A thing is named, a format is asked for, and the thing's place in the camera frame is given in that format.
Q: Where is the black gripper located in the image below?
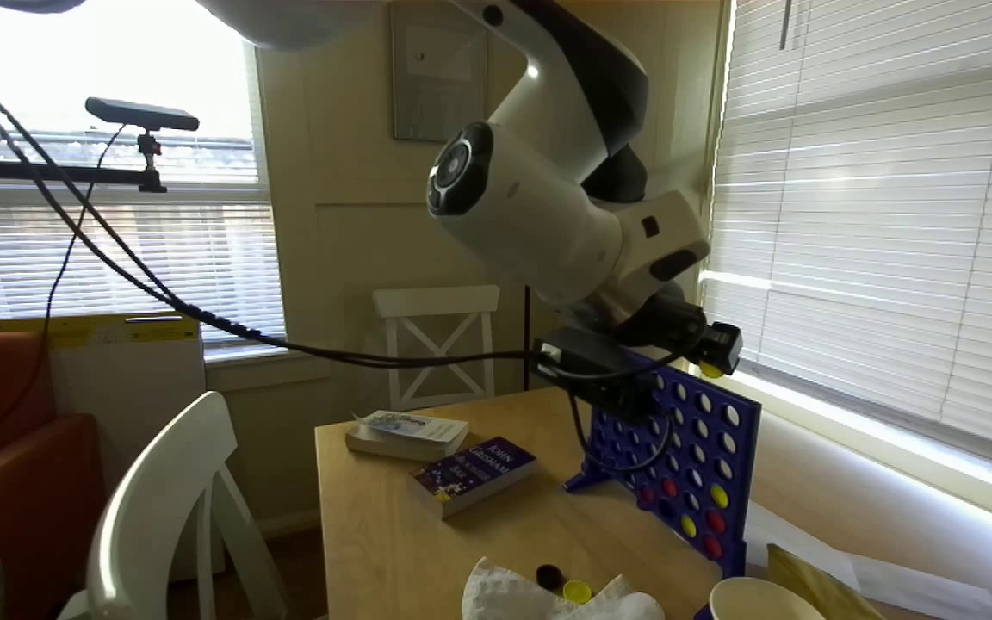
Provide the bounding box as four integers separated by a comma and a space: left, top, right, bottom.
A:
534, 285, 745, 422

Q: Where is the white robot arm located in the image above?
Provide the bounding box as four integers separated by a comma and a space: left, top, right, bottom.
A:
422, 0, 745, 414

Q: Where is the blue connect four board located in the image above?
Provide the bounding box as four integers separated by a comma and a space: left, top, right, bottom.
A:
565, 370, 762, 576

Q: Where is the dark red chip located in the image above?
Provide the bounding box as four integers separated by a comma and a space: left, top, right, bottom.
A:
534, 566, 568, 592

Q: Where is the yellow chip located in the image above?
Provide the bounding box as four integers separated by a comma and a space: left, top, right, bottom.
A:
562, 580, 591, 607

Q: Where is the white paper cup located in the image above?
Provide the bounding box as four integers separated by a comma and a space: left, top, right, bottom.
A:
711, 576, 823, 620

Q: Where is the right window blind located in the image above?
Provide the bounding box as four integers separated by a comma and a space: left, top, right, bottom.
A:
702, 0, 992, 443

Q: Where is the window blind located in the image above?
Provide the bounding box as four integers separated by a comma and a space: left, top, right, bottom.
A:
702, 0, 992, 443
0, 188, 287, 335

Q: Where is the yellow paper bag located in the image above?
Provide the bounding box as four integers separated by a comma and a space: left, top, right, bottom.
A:
763, 543, 886, 620

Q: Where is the white chair near table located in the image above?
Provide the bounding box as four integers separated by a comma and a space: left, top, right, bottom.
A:
55, 389, 290, 620

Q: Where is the white board yellow tape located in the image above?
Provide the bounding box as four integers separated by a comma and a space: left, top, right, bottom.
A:
46, 307, 210, 496

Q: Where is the orange armchair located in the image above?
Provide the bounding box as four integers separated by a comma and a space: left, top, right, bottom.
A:
0, 329, 103, 620

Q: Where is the left window blind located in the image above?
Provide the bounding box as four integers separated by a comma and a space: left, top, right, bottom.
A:
0, 188, 287, 335

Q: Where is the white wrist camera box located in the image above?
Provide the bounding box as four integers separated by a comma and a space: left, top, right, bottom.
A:
619, 194, 711, 290

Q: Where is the white chair by wall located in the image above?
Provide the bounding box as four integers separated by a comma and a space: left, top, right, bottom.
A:
373, 285, 500, 411

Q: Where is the framed wall picture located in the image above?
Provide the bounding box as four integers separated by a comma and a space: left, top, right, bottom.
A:
386, 0, 489, 143

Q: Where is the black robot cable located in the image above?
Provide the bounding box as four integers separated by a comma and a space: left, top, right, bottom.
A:
0, 65, 681, 486

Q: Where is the black camera on boom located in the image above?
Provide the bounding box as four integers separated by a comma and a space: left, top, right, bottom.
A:
0, 96, 200, 194

